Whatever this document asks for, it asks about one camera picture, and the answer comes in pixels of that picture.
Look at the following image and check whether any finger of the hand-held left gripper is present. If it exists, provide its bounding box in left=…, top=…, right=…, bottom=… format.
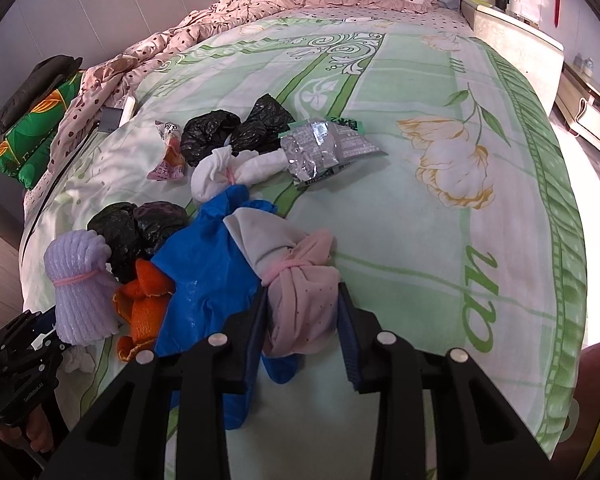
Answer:
left=0, top=309, right=67, bottom=362

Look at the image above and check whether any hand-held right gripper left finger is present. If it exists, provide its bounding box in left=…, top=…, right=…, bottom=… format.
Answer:
left=55, top=287, right=271, bottom=480

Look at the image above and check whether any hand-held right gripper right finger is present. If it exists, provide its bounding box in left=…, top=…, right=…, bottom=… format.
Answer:
left=336, top=282, right=551, bottom=480

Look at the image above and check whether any pink cloth bundle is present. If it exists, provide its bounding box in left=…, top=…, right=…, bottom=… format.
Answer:
left=261, top=229, right=342, bottom=359

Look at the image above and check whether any pink snack wrapper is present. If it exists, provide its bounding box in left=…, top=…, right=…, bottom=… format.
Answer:
left=147, top=120, right=187, bottom=182

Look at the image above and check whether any person's left hand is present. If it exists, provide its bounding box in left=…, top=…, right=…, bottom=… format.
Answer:
left=22, top=402, right=56, bottom=455

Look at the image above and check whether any lavender foam net bundle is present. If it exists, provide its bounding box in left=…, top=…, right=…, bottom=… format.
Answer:
left=43, top=230, right=122, bottom=347

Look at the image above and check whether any blue plastic bag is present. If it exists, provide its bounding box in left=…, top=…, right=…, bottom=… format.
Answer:
left=151, top=184, right=282, bottom=431

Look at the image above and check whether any green floral bedsheet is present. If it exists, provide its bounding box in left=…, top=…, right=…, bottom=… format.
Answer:
left=22, top=12, right=589, bottom=480

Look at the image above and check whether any orange peel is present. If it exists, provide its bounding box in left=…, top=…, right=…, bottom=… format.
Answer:
left=112, top=258, right=177, bottom=362

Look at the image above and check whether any large black plastic bag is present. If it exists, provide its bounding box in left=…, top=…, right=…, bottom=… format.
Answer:
left=87, top=201, right=189, bottom=284

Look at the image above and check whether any white crumpled tissue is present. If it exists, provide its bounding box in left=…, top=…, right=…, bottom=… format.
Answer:
left=190, top=146, right=287, bottom=206

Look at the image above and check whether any silver foil snack packet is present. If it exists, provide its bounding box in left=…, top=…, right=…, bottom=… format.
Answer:
left=279, top=115, right=389, bottom=191

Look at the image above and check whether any round black plastic bag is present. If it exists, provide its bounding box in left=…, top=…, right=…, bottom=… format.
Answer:
left=180, top=109, right=242, bottom=169

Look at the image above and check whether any pointed black plastic bag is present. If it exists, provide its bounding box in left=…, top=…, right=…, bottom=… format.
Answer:
left=230, top=92, right=297, bottom=157

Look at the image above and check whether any grey charger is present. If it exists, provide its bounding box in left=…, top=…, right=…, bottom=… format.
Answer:
left=99, top=107, right=124, bottom=134

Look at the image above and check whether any white box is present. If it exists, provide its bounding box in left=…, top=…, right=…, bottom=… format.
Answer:
left=119, top=93, right=137, bottom=127

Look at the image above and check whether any black cloth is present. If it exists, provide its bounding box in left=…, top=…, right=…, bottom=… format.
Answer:
left=0, top=55, right=83, bottom=136

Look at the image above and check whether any pink polka dot quilt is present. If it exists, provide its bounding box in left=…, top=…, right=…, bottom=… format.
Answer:
left=24, top=0, right=308, bottom=221

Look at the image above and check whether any white drawer cabinet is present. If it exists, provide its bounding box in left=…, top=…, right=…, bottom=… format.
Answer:
left=554, top=64, right=600, bottom=168

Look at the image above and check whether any white nightstand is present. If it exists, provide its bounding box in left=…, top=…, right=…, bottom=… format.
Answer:
left=457, top=0, right=566, bottom=113

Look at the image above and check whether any black cable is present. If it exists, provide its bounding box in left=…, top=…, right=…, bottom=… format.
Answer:
left=22, top=125, right=103, bottom=256

